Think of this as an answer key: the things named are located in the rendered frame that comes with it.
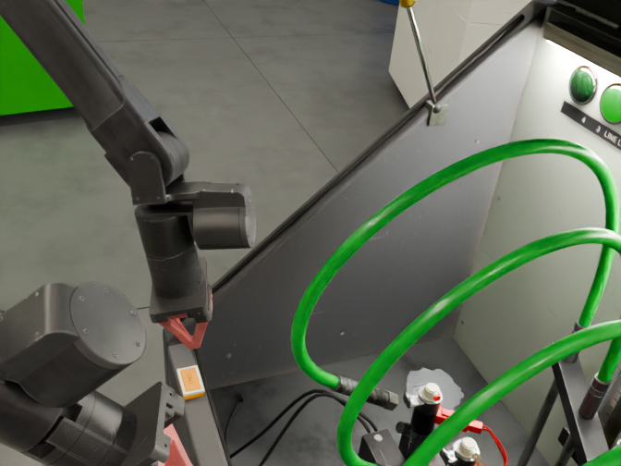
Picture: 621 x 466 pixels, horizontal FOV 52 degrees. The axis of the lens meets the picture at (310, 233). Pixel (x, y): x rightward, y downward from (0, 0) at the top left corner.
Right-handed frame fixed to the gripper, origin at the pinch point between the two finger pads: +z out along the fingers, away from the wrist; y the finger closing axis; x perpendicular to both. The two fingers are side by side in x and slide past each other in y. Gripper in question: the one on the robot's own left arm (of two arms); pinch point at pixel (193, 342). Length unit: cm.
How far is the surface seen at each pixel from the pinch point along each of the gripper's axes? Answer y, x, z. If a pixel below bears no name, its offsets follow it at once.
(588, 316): -8.6, -47.5, -1.1
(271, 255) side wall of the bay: 16.7, -11.5, -0.1
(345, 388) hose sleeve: -15.0, -16.7, -2.9
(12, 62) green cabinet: 290, 103, 35
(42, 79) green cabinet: 295, 92, 47
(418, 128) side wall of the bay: 19.8, -35.0, -15.6
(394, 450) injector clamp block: -9.8, -23.1, 14.9
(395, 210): -15.9, -22.4, -24.2
